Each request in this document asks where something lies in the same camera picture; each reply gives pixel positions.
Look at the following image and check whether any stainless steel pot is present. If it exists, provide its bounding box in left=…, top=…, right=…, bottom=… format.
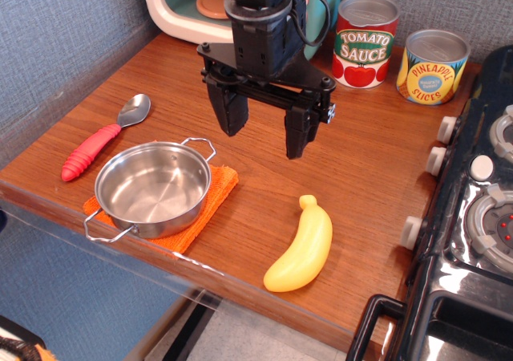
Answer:
left=83, top=137, right=216, bottom=243

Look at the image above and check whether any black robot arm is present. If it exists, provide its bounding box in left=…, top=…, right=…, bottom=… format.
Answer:
left=197, top=0, right=336, bottom=160

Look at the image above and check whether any pineapple slices can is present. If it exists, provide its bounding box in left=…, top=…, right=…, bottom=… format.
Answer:
left=396, top=29, right=471, bottom=106

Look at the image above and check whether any yellow toy banana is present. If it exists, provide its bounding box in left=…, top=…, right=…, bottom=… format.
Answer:
left=263, top=195, right=333, bottom=293

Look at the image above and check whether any tomato sauce can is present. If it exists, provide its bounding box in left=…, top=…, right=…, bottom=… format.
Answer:
left=332, top=0, right=400, bottom=89

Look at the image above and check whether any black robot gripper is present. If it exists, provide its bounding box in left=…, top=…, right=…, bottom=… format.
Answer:
left=197, top=10, right=335, bottom=160

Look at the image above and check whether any orange microwave turntable plate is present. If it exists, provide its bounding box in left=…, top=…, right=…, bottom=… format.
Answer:
left=196, top=0, right=228, bottom=20

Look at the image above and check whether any red-handled metal spoon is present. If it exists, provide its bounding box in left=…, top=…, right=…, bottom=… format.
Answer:
left=61, top=94, right=151, bottom=182

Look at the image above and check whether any black toy stove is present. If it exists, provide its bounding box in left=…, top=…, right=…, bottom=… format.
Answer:
left=347, top=46, right=512, bottom=360

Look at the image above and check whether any orange knitted cloth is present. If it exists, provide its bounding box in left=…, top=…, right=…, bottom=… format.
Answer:
left=83, top=164, right=240, bottom=255

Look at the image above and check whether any teal toy microwave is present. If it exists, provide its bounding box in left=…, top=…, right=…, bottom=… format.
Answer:
left=146, top=0, right=341, bottom=58

